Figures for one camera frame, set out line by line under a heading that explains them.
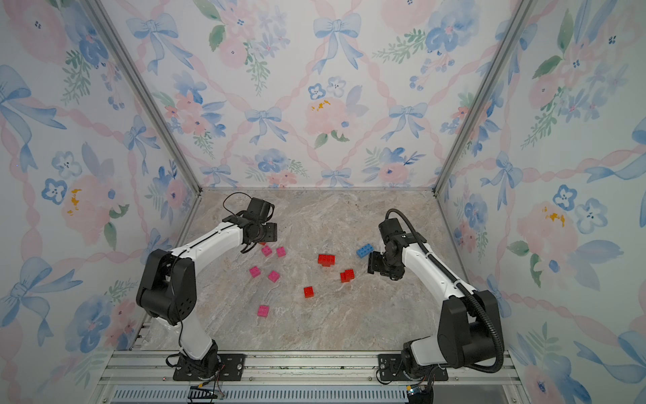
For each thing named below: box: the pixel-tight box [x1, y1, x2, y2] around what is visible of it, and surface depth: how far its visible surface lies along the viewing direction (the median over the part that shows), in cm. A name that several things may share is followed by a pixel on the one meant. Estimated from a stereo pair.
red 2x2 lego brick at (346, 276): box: [339, 269, 355, 283], surface depth 92 cm
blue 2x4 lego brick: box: [356, 243, 375, 259], surface depth 100 cm
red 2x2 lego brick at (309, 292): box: [303, 286, 315, 298], surface depth 90 cm
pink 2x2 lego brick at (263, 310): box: [257, 304, 270, 318], surface depth 85 cm
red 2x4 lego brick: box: [317, 254, 336, 267], surface depth 96 cm
